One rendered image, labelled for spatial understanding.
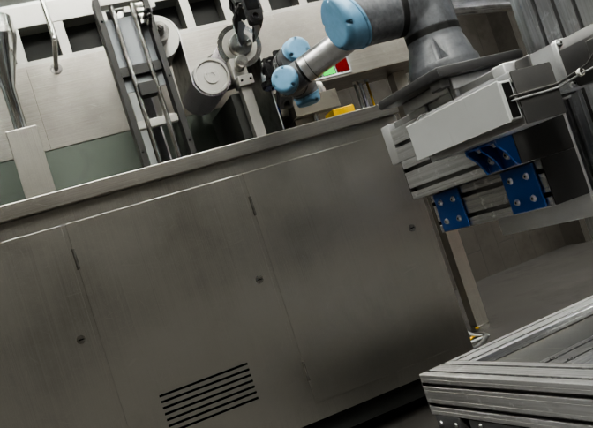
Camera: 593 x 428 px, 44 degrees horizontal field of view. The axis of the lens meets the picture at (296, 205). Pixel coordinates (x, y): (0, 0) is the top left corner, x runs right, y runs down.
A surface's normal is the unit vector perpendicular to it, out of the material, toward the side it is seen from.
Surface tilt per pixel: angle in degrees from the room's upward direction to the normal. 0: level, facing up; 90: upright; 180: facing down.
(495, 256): 90
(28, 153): 90
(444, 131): 90
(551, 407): 90
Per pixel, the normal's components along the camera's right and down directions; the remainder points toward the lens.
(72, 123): 0.29, -0.15
